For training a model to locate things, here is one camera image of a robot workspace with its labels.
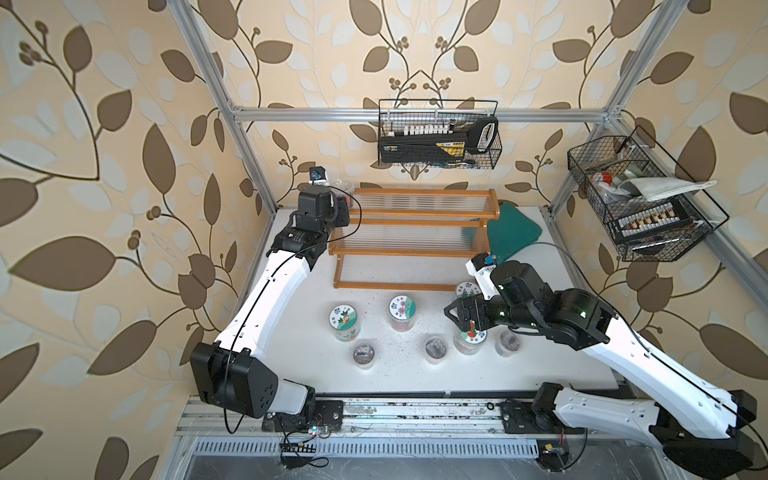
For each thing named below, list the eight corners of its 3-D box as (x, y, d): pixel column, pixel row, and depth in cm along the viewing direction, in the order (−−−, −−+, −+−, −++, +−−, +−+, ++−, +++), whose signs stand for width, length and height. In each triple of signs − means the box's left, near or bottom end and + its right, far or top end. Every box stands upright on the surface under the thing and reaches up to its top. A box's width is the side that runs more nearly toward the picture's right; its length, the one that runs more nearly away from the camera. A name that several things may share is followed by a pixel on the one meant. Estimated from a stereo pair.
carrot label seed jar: (332, 341, 89) (327, 329, 82) (336, 317, 94) (331, 304, 87) (359, 341, 89) (356, 329, 82) (361, 317, 94) (358, 304, 87)
